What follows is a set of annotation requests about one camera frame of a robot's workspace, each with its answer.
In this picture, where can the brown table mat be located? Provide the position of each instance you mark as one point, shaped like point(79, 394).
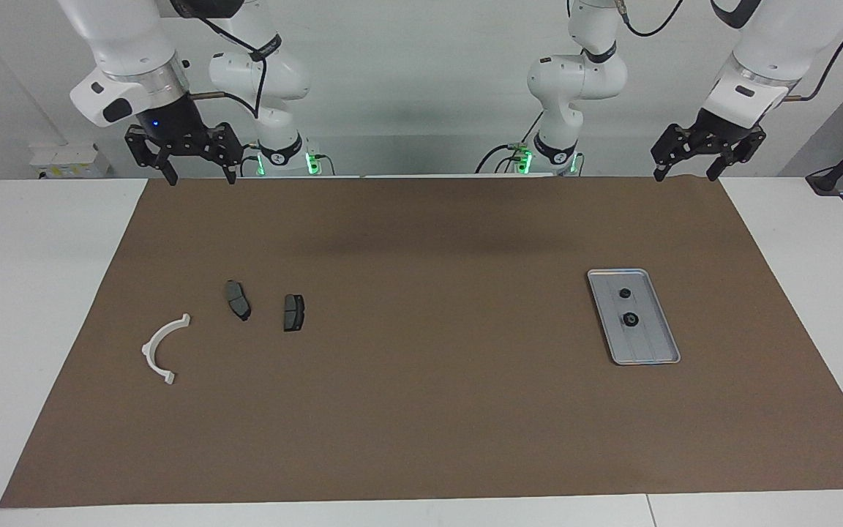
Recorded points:
point(421, 410)

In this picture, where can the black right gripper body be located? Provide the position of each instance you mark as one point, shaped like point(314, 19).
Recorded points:
point(180, 132)

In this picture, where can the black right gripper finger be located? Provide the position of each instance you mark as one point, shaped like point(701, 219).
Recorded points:
point(170, 173)
point(230, 173)

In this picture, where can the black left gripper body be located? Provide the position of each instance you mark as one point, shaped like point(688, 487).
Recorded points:
point(714, 132)

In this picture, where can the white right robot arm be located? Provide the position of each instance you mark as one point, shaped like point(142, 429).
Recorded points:
point(121, 44)

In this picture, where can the black rectangular brake pad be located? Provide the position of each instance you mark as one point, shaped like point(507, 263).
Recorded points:
point(293, 312)

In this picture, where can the white curved plastic bracket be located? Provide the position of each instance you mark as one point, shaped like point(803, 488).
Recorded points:
point(149, 351)

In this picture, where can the large black bearing gear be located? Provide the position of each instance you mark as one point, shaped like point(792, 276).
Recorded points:
point(630, 320)

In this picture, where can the silver metal tray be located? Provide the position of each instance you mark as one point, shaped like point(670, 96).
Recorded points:
point(648, 344)

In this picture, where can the dark grey angled brake pad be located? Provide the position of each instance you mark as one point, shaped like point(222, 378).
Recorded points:
point(237, 300)

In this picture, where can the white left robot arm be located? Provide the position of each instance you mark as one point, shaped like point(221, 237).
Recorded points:
point(575, 80)

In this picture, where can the white wall box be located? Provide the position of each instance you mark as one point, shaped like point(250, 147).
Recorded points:
point(70, 161)

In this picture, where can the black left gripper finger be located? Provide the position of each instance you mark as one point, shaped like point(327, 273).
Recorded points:
point(716, 170)
point(660, 173)

